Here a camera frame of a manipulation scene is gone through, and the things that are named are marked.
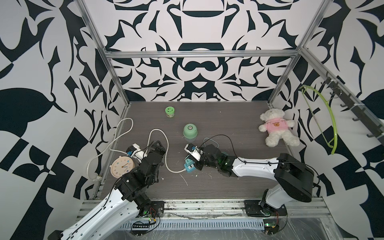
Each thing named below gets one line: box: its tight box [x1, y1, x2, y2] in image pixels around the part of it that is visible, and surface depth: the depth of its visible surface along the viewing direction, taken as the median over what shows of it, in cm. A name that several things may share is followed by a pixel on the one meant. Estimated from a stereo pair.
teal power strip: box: [184, 163, 196, 173], surface depth 87 cm
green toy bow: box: [299, 85, 338, 155], surface depth 74 cm
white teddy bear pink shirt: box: [258, 108, 300, 148], surface depth 98 cm
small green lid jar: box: [165, 106, 175, 118], surface depth 110 cm
